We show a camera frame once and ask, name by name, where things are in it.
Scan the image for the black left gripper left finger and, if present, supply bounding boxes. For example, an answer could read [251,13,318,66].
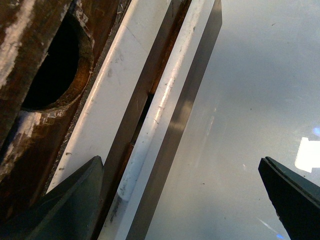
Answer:
[0,156,104,240]

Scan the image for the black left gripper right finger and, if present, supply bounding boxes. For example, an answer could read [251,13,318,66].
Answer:
[258,156,320,240]

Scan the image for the white metal drawer handle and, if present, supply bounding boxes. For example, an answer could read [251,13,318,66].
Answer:
[48,0,222,240]

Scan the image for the wooden drawer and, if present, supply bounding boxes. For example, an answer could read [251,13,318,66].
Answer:
[0,0,189,223]

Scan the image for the dark brown wooden drawer cabinet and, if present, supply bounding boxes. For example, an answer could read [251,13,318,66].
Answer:
[0,0,76,151]

